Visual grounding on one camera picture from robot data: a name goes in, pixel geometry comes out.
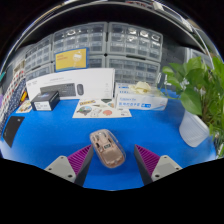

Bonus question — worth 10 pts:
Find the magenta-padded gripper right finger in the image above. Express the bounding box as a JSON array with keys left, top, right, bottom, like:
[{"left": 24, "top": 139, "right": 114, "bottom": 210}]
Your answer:
[{"left": 134, "top": 144, "right": 183, "bottom": 186}]

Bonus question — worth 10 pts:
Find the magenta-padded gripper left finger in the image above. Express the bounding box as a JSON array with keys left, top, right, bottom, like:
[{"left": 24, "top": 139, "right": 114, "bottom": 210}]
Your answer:
[{"left": 44, "top": 144, "right": 94, "bottom": 187}]

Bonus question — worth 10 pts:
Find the pink translucent computer mouse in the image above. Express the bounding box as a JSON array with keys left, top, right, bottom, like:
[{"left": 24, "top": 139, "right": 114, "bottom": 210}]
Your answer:
[{"left": 89, "top": 128, "right": 127, "bottom": 169}]

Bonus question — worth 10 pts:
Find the black mouse pad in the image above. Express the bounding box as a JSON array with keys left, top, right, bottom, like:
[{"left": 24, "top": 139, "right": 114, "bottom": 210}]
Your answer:
[{"left": 1, "top": 115, "right": 26, "bottom": 148}]

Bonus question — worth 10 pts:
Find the small black product box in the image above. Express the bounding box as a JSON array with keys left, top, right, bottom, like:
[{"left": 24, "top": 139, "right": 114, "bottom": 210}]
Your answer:
[{"left": 30, "top": 90, "right": 61, "bottom": 112}]

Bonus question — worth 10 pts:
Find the white and blue glove box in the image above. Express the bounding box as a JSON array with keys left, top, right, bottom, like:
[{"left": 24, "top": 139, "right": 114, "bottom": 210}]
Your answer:
[{"left": 114, "top": 80, "right": 169, "bottom": 112}]

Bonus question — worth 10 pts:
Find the green plant in white pot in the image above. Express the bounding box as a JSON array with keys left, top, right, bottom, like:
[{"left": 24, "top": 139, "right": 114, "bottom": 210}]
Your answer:
[{"left": 161, "top": 55, "right": 224, "bottom": 158}]

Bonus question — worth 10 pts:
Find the small yellow object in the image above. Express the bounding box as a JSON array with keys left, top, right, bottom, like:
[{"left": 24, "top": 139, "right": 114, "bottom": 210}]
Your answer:
[{"left": 19, "top": 90, "right": 28, "bottom": 103}]

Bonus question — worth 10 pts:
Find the long white keyboard box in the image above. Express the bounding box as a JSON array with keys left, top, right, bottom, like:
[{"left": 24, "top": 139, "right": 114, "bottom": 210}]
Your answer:
[{"left": 25, "top": 67, "right": 116, "bottom": 101}]

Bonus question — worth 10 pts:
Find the red and blue checkered cloth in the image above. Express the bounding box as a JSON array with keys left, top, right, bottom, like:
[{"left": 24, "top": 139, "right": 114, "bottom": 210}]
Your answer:
[{"left": 0, "top": 68, "right": 27, "bottom": 114}]

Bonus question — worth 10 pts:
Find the yellow card in blue frame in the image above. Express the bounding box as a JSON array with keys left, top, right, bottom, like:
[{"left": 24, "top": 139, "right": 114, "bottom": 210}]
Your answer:
[{"left": 53, "top": 47, "right": 90, "bottom": 73}]

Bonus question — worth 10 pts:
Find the dark wall shelf unit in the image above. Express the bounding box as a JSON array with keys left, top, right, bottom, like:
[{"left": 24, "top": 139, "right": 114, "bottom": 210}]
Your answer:
[{"left": 6, "top": 0, "right": 214, "bottom": 51}]

